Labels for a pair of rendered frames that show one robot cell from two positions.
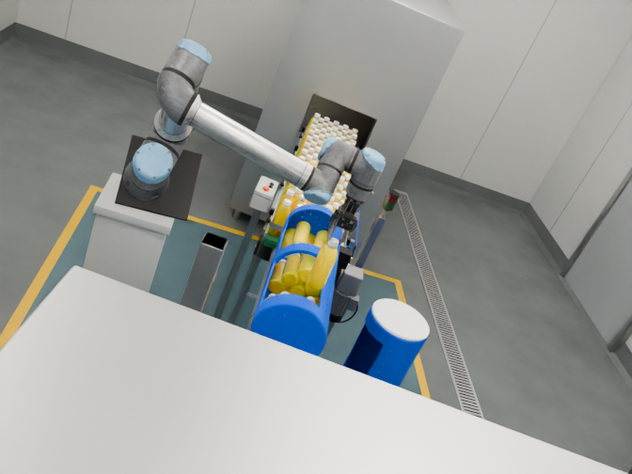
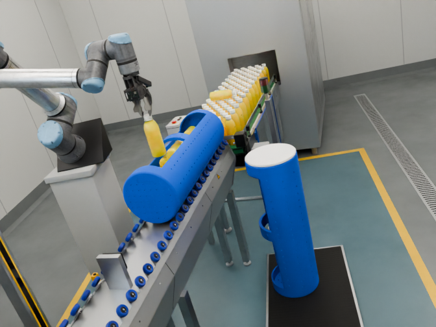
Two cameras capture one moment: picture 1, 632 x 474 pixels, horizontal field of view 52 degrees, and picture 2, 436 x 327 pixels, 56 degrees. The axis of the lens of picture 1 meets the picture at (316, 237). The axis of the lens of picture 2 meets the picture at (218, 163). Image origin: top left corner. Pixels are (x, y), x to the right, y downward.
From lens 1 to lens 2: 1.42 m
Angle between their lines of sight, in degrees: 24
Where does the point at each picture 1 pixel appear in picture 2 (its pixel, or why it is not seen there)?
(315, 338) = (166, 191)
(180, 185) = (92, 143)
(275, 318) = (133, 190)
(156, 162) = (49, 132)
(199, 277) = not seen: outside the picture
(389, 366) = (275, 193)
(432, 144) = (368, 54)
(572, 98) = not seen: outside the picture
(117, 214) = (58, 178)
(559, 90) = not seen: outside the picture
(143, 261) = (92, 200)
